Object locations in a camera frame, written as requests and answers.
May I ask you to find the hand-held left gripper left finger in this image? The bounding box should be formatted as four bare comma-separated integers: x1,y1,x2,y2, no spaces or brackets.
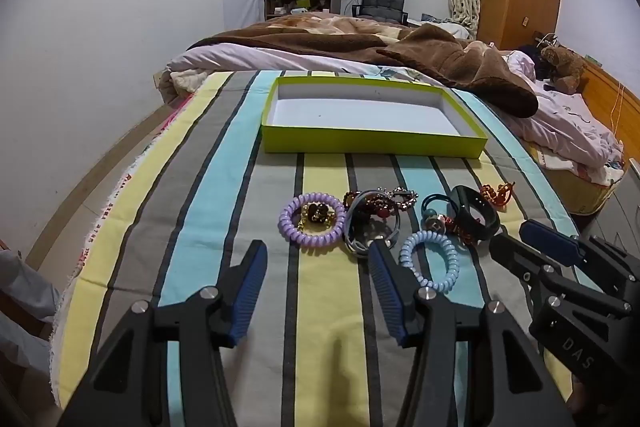
57,239,268,427

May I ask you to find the beaded bracelet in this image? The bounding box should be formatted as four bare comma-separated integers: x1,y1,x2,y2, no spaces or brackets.
344,187,418,218

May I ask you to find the purple spiral hair tie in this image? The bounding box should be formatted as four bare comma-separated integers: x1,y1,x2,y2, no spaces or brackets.
278,192,347,248

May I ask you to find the green shallow tray box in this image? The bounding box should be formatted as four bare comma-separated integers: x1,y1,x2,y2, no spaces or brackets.
260,76,488,159

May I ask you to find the brown teddy bear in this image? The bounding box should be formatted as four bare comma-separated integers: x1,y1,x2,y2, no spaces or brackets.
540,44,587,95

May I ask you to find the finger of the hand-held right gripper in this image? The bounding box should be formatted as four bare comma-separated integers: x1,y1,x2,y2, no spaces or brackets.
519,219,640,283
488,232,636,328

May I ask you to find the striped cloth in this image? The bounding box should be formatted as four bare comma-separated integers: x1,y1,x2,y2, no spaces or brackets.
50,69,581,427

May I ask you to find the teal bead black hair tie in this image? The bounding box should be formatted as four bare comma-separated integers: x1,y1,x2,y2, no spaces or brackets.
420,193,461,233

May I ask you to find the yellow mattress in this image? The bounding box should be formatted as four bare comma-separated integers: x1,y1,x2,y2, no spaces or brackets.
525,142,626,215

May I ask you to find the grey hair band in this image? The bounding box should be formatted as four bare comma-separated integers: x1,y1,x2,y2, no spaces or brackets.
342,191,403,258

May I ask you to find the blue spiral hair tie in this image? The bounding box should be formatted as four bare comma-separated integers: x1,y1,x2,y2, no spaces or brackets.
399,230,459,293

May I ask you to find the grey cloth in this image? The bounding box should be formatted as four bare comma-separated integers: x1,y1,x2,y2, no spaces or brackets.
0,249,62,360

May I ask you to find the dark clothing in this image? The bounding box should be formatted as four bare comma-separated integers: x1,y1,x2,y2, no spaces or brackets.
517,47,551,80

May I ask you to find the cluttered desk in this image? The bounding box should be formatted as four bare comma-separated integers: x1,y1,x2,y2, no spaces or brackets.
261,0,345,22

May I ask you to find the wooden headboard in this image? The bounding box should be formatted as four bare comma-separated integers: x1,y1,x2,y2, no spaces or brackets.
580,57,640,148

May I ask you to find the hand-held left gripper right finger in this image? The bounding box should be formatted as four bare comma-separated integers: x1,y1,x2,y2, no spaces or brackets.
367,239,578,427

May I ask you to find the brown fleece blanket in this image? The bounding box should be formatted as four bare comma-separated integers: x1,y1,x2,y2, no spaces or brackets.
185,14,540,118

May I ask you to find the black smart band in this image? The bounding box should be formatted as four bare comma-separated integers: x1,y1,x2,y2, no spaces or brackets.
450,185,501,243

